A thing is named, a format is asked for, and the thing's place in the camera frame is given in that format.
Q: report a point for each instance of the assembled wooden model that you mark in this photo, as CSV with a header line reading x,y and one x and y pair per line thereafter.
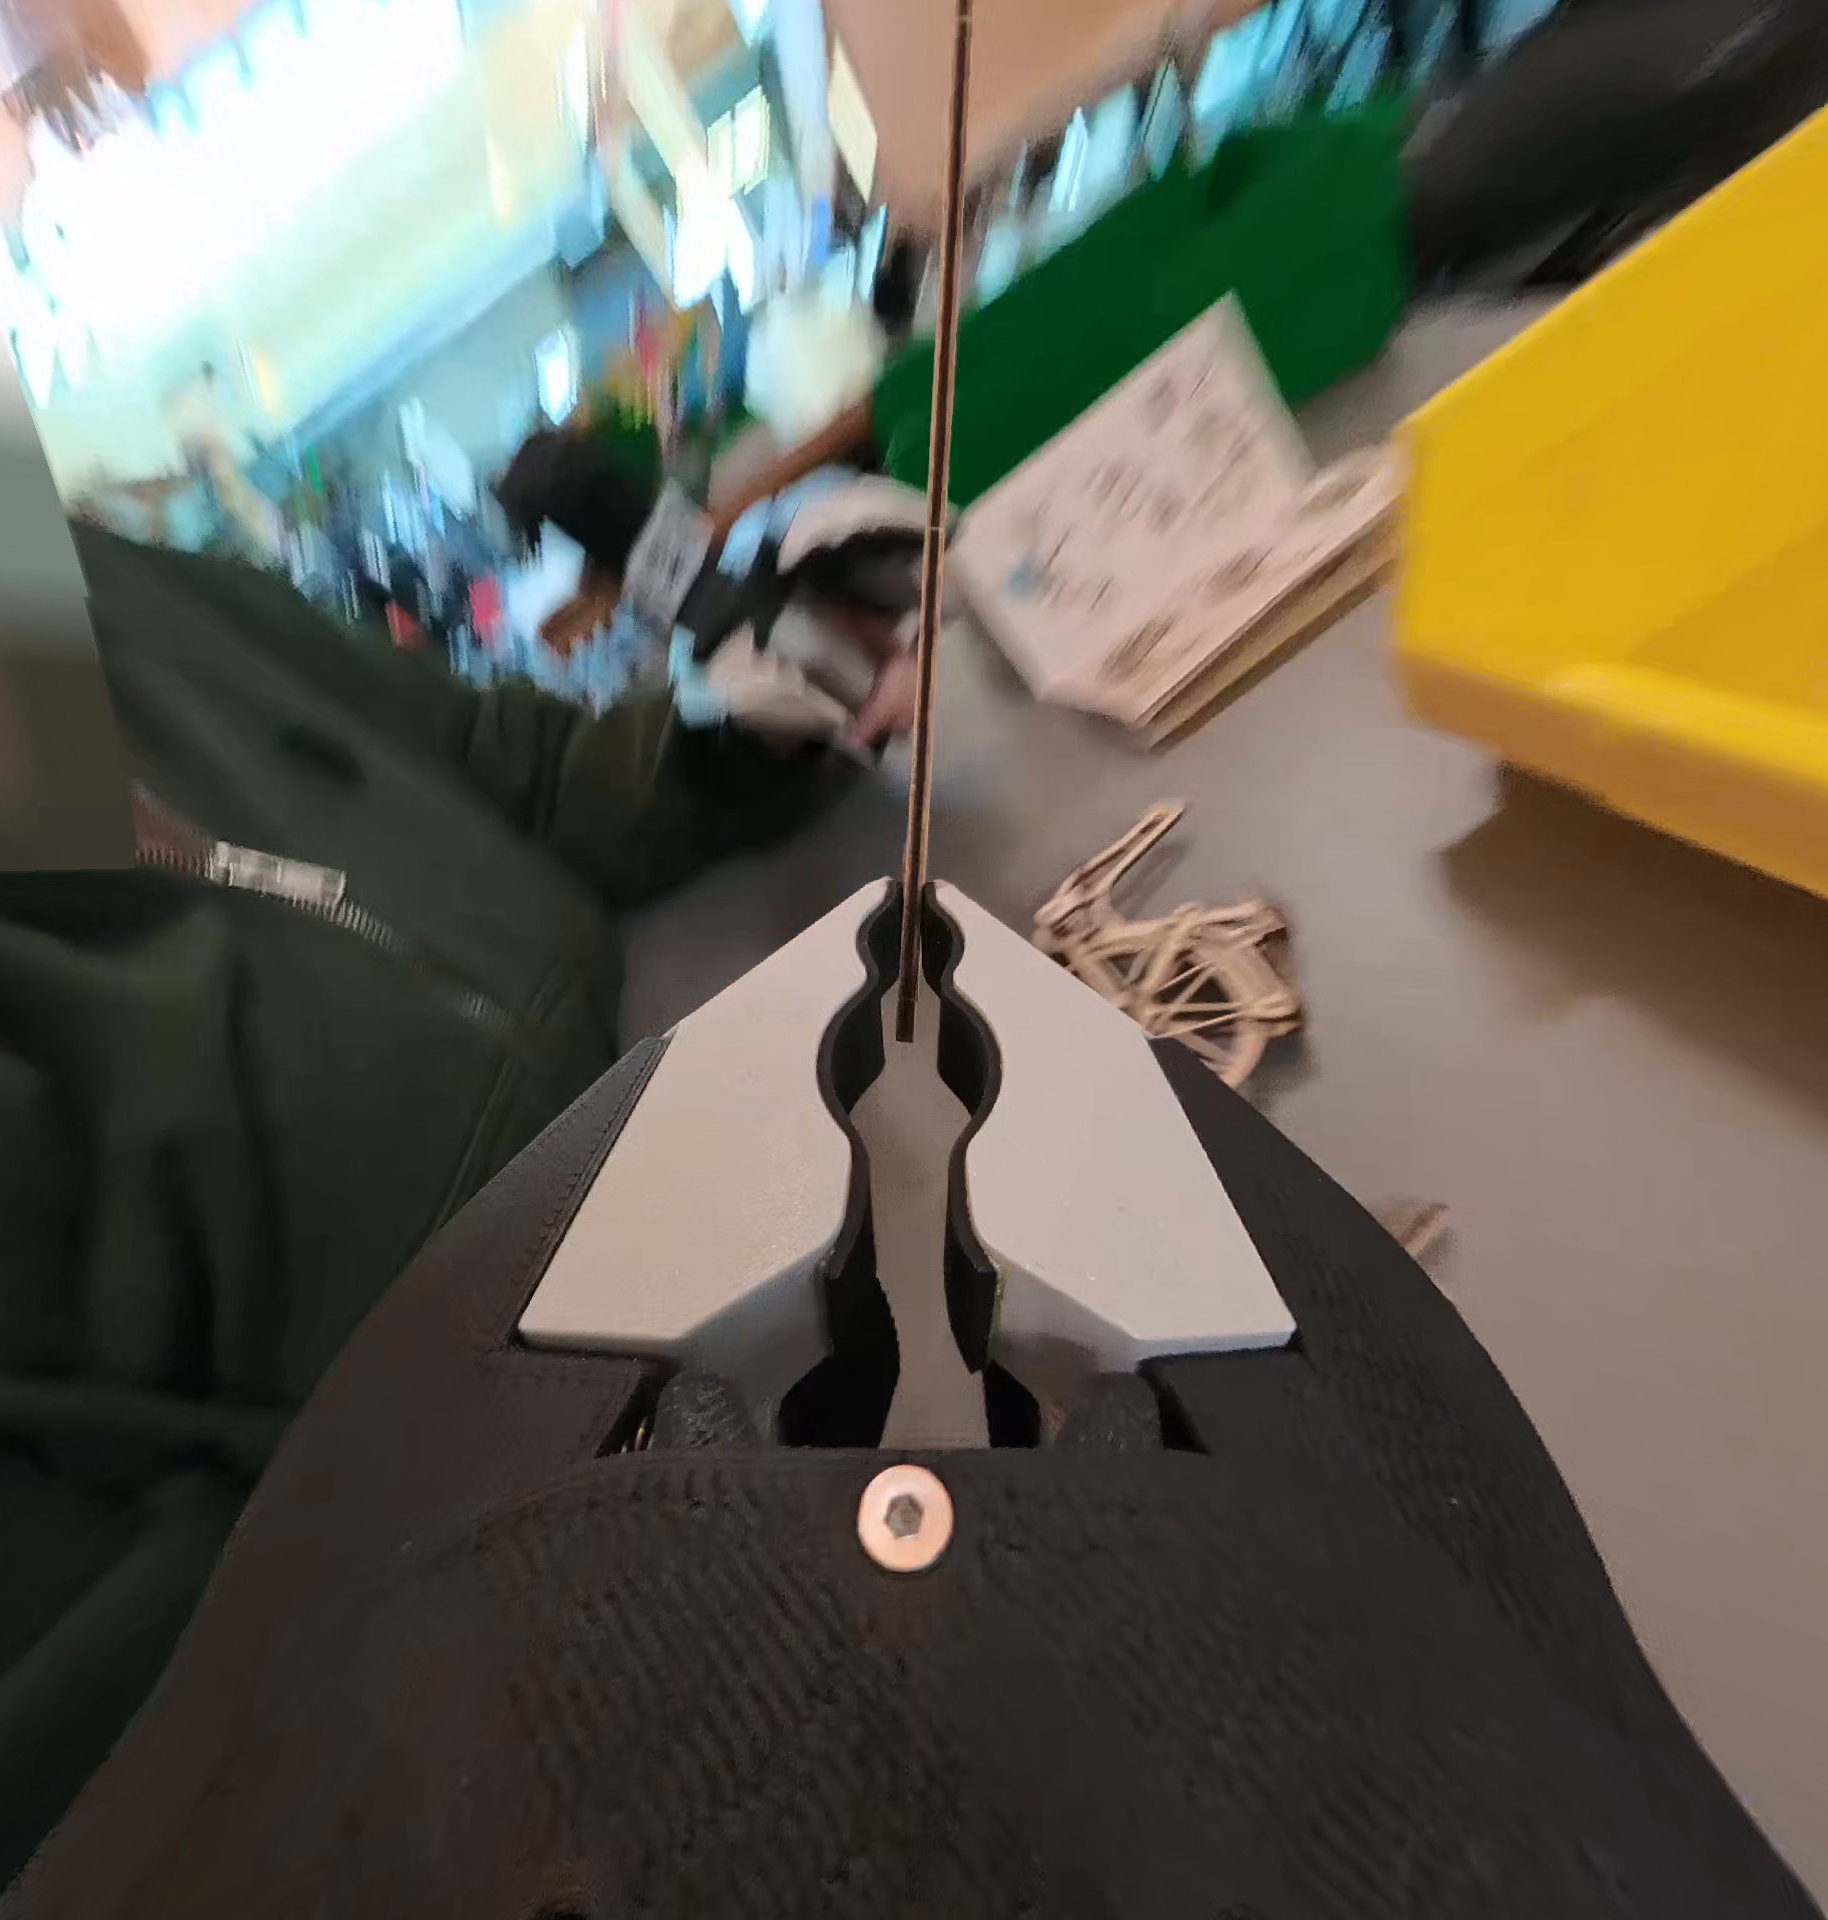
x,y
1199,977

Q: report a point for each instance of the yellow plastic bin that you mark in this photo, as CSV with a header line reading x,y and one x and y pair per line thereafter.
x,y
1633,494

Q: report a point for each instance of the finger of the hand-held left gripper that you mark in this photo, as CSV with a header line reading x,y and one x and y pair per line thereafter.
x,y
793,697
854,526

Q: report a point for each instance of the wooden puzzle sheet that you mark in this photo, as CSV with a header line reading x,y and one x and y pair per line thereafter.
x,y
937,449

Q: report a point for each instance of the illustrated instruction booklet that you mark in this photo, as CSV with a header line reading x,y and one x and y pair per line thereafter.
x,y
1154,526

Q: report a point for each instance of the green plastic bin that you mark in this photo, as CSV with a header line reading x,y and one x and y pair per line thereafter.
x,y
1184,285

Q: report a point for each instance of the grey desk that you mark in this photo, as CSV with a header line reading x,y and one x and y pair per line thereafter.
x,y
1530,1201

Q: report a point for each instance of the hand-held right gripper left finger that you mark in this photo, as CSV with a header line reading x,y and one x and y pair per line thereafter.
x,y
705,1201

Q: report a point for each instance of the black office chair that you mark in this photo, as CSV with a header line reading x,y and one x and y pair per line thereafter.
x,y
1603,121

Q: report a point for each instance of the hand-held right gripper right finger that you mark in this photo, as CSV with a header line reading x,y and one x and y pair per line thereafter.
x,y
1124,1201

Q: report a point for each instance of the dark green zip jacket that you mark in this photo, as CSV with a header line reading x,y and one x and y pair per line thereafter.
x,y
179,1126

